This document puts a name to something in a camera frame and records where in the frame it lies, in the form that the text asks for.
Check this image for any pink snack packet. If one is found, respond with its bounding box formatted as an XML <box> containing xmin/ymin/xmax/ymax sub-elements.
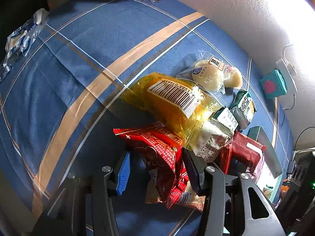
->
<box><xmin>248</xmin><ymin>154</ymin><xmax>265</xmax><ymax>183</ymax></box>

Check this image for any white power strip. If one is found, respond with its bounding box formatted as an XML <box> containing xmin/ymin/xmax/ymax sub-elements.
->
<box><xmin>276</xmin><ymin>58</ymin><xmax>298</xmax><ymax>94</ymax></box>

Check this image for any wrapped white mooncake pastry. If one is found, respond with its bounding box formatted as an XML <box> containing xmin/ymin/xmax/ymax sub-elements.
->
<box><xmin>176</xmin><ymin>52</ymin><xmax>228</xmax><ymax>95</ymax></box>

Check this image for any green white cracker packet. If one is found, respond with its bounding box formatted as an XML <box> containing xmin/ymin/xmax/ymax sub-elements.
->
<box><xmin>230</xmin><ymin>89</ymin><xmax>256</xmax><ymax>130</ymax></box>

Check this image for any white brown snack packet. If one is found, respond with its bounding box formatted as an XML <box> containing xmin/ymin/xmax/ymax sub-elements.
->
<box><xmin>186</xmin><ymin>118</ymin><xmax>234</xmax><ymax>163</ymax></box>

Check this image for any black cable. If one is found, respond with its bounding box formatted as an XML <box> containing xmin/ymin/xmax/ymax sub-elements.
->
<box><xmin>291</xmin><ymin>126</ymin><xmax>315</xmax><ymax>163</ymax></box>

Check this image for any teal box with pink hearts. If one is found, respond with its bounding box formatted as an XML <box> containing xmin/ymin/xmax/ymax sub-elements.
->
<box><xmin>259</xmin><ymin>69</ymin><xmax>287</xmax><ymax>100</ymax></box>

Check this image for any black power adapter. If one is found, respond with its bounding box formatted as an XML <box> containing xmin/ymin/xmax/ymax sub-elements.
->
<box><xmin>287</xmin><ymin>160</ymin><xmax>296</xmax><ymax>176</ymax></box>

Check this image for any blue white plastic wrapper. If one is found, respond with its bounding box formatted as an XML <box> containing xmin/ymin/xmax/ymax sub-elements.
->
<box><xmin>1</xmin><ymin>8</ymin><xmax>49</xmax><ymax>82</ymax></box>

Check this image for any yellow jelly cup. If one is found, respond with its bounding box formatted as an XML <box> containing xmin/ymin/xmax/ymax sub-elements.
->
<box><xmin>224</xmin><ymin>67</ymin><xmax>243</xmax><ymax>89</ymax></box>

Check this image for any blue plaid tablecloth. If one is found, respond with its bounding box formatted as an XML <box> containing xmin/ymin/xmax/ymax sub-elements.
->
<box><xmin>1</xmin><ymin>0</ymin><xmax>294</xmax><ymax>211</ymax></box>

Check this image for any yellow transparent snack bag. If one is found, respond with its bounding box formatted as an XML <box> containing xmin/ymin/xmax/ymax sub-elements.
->
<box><xmin>121</xmin><ymin>73</ymin><xmax>221</xmax><ymax>146</ymax></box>

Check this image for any dark red snack packet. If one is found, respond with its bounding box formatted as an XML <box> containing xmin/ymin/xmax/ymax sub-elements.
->
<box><xmin>220</xmin><ymin>131</ymin><xmax>266</xmax><ymax>174</ymax></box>

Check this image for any white teal storage box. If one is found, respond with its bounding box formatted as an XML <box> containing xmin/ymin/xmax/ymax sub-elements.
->
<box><xmin>248</xmin><ymin>126</ymin><xmax>283</xmax><ymax>202</ymax></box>

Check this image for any green biscuit packet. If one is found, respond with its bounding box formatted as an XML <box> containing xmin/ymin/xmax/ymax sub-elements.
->
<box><xmin>213</xmin><ymin>107</ymin><xmax>239</xmax><ymax>132</ymax></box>

